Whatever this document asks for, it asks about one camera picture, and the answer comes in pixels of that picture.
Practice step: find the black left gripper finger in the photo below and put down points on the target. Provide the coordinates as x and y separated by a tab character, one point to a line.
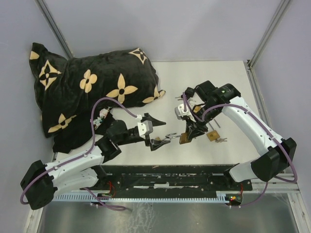
156	144
150	121

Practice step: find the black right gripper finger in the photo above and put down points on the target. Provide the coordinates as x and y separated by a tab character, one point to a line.
188	136
199	131

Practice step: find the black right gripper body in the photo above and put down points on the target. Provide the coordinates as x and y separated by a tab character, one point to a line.
192	124

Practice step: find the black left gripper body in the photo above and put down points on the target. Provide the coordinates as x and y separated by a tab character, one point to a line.
131	137

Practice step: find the large brass padlock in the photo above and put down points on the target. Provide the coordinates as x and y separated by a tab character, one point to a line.
175	135

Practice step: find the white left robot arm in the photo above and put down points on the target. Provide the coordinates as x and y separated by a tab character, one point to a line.
43	182

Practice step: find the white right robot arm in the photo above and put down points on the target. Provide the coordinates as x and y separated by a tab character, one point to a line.
205	102

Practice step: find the brass padlock long shackle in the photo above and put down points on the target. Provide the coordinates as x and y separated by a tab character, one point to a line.
212	133

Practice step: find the long shackle padlock keys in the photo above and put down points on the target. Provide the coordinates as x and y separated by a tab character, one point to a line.
220	140

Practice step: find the black padlock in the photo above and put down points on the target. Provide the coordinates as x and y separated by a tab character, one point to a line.
189	92

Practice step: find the black floral garment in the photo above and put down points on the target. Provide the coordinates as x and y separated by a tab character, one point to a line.
78	132

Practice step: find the black floral plush pillow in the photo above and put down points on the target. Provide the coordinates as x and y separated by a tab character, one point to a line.
66	88

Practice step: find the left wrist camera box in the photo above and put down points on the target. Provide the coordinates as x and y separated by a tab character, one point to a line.
144	130

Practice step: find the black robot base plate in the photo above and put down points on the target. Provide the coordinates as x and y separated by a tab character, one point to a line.
160	182

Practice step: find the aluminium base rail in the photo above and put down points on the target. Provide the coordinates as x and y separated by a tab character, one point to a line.
275	186

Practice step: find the right aluminium frame post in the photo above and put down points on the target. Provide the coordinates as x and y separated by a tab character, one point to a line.
271	28

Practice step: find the aluminium frame post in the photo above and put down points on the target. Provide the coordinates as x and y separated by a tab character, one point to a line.
271	28
54	28

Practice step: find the left aluminium frame post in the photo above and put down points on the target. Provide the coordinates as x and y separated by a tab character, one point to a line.
54	28

